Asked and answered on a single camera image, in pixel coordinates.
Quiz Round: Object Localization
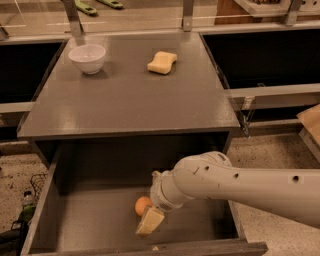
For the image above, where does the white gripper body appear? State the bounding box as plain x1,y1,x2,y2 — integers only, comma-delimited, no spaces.
150,171,183,212

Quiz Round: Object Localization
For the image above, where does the orange fruit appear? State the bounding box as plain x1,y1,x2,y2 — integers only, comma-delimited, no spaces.
135,196,153,217

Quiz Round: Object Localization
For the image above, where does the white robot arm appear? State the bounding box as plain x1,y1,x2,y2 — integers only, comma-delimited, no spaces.
136,151,320,237

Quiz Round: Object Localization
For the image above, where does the open grey top drawer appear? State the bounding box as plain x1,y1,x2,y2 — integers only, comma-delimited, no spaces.
22,134,267,256

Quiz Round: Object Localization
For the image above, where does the grey cabinet counter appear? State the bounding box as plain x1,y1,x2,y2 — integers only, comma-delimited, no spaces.
18,32,239,142

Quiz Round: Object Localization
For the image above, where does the yellow sponge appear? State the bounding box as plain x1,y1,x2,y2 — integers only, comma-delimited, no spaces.
147,51,177,75

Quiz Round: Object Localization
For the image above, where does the green bottle on floor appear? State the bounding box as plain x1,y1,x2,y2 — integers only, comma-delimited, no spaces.
11,190,36,231

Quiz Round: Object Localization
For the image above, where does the white ceramic bowl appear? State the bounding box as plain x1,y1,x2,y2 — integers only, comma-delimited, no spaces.
68,44,106,74

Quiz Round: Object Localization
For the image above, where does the green tool right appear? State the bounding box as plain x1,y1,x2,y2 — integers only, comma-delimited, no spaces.
97,0,123,10

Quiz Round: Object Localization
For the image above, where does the green tool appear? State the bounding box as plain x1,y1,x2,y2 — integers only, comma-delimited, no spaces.
74,0,98,17
97,0,123,10

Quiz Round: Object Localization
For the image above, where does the green tool left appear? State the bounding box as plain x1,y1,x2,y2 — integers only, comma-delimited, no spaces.
74,0,98,17

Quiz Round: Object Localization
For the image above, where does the metal clamp under rail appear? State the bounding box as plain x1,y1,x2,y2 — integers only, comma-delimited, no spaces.
240,96,256,138

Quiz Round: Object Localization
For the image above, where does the black wire basket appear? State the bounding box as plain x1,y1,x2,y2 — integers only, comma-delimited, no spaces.
30,173,47,197

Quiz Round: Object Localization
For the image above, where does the metal bracket middle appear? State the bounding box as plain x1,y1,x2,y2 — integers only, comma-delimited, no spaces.
181,0,194,32

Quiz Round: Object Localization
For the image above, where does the metal bracket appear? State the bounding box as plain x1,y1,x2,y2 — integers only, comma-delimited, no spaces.
181,0,194,32
62,0,83,37
283,0,303,26

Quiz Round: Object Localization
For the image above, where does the metal bracket left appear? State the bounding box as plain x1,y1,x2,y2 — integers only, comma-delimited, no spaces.
62,0,83,37

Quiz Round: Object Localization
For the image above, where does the metal bracket right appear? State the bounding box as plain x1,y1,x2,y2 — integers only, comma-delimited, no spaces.
283,0,303,26

